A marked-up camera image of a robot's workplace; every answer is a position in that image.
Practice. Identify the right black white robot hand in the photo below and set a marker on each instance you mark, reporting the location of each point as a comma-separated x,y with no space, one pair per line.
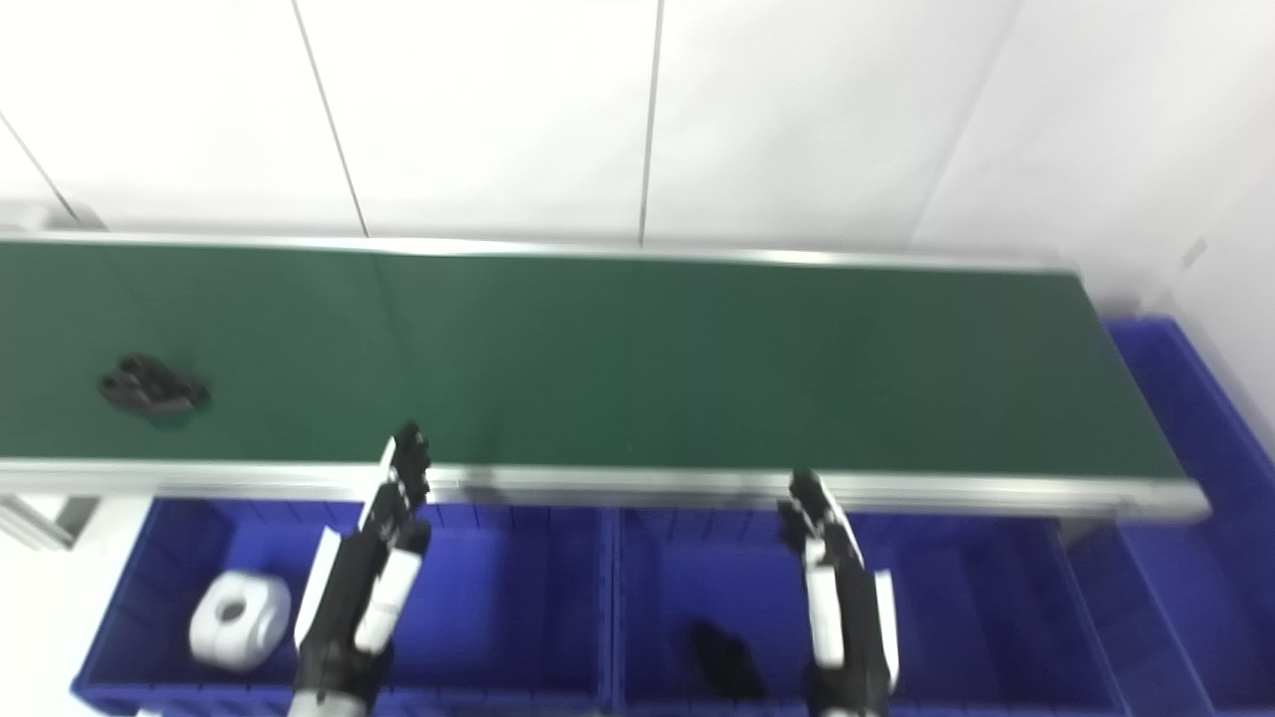
847,637

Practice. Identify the aluminium conveyor leg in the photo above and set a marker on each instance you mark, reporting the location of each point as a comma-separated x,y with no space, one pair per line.
45,520

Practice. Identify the black flange part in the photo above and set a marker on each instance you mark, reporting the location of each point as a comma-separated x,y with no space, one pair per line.
151,385

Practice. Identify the blue plastic bin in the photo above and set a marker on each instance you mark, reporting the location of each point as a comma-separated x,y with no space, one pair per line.
1195,558
976,617
498,607

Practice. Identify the black rounded part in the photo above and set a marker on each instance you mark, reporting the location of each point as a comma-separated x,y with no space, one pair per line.
725,662

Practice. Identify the green conveyor belt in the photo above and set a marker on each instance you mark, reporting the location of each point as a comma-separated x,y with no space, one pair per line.
637,358

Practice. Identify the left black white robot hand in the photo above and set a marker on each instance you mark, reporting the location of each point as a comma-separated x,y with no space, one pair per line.
354,588

